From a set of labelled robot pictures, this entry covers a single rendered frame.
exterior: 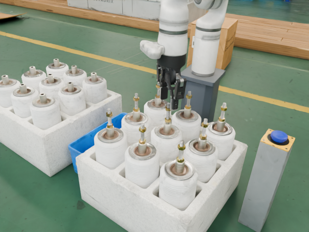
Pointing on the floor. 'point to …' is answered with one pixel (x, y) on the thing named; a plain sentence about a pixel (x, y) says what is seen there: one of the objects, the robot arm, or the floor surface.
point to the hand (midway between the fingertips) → (168, 100)
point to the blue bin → (77, 145)
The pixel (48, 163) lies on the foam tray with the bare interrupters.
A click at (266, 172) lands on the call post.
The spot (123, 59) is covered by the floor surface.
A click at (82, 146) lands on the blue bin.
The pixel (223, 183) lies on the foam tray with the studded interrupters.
